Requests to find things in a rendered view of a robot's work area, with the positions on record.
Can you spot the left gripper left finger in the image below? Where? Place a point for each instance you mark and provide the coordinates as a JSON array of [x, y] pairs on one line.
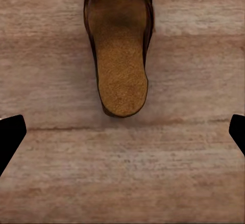
[[12, 132]]

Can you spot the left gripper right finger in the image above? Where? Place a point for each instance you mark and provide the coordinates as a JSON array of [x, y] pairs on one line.
[[237, 131]]

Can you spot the sandal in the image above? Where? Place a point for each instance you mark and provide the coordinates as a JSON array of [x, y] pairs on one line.
[[119, 33]]

